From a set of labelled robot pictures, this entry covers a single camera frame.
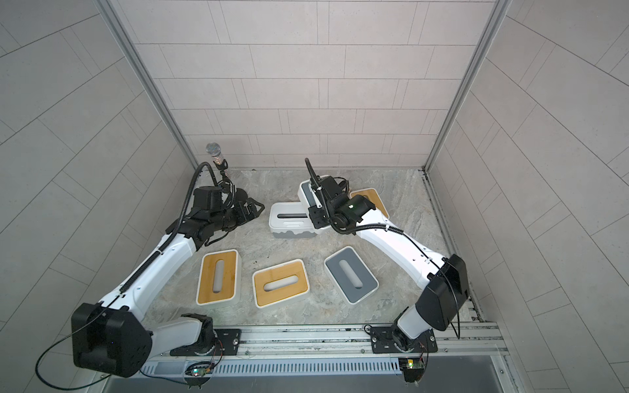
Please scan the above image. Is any microphone on black stand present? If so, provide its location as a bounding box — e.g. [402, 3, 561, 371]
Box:
[206, 142, 229, 179]

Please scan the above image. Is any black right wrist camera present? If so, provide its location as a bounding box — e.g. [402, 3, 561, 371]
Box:
[320, 175, 348, 201]

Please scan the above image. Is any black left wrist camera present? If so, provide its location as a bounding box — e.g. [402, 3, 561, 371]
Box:
[192, 186, 224, 214]

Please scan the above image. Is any right green circuit board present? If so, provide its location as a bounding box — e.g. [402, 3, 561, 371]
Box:
[398, 357, 427, 383]

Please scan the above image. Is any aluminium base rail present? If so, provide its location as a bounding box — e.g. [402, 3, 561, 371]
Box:
[92, 321, 507, 362]

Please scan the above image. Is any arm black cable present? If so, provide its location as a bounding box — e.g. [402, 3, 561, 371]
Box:
[303, 156, 463, 340]
[33, 161, 219, 391]

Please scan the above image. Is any aluminium corner post left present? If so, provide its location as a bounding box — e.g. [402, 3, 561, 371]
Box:
[94, 0, 198, 168]

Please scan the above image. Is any white ventilation grille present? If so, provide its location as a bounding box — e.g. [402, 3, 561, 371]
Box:
[134, 356, 401, 380]

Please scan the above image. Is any aluminium corner post right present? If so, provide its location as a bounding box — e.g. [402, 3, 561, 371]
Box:
[424, 0, 511, 174]

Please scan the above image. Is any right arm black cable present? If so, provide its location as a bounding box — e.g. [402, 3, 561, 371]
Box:
[303, 156, 463, 340]

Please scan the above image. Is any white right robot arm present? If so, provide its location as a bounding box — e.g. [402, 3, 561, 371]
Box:
[298, 181, 469, 353]

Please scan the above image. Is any bamboo lid tissue box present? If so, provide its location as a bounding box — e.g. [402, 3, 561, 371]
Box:
[196, 249, 242, 308]
[252, 259, 311, 309]
[349, 188, 389, 219]

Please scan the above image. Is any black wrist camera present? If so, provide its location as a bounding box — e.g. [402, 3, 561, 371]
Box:
[320, 175, 348, 201]
[192, 186, 224, 214]

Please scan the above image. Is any grey lid tissue box front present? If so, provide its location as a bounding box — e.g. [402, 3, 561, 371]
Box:
[324, 246, 379, 306]

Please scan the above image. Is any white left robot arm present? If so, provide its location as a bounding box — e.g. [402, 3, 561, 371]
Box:
[71, 186, 265, 378]

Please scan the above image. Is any aluminium corner post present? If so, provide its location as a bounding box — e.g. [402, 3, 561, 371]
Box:
[94, 0, 198, 168]
[424, 0, 511, 174]

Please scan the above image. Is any green circuit board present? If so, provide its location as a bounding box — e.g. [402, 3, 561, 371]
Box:
[184, 362, 214, 389]
[398, 357, 427, 383]

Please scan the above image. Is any left green circuit board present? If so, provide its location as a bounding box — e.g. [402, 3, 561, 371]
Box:
[184, 362, 214, 389]

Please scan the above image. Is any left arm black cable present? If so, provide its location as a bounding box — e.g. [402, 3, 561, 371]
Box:
[33, 161, 219, 391]

